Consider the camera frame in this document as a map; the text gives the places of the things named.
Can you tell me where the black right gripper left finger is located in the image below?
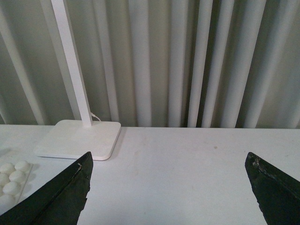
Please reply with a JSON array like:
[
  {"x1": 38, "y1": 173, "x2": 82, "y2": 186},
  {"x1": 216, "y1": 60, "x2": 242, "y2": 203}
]
[{"x1": 0, "y1": 151, "x2": 93, "y2": 225}]

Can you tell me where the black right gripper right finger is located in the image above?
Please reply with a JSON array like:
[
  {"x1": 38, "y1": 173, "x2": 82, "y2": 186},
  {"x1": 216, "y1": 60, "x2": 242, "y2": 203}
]
[{"x1": 245, "y1": 152, "x2": 300, "y2": 225}]

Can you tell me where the white desk lamp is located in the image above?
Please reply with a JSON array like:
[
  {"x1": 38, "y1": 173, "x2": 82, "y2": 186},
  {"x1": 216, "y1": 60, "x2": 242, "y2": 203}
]
[{"x1": 35, "y1": 0, "x2": 121, "y2": 161}]

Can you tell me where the white pleated curtain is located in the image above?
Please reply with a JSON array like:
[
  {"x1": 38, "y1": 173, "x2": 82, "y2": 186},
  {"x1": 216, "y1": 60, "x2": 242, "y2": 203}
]
[{"x1": 0, "y1": 0, "x2": 300, "y2": 128}]

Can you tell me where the white studded base plate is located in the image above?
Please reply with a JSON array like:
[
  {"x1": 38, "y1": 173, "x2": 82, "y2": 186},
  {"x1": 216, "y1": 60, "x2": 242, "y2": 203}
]
[{"x1": 0, "y1": 148, "x2": 33, "y2": 214}]

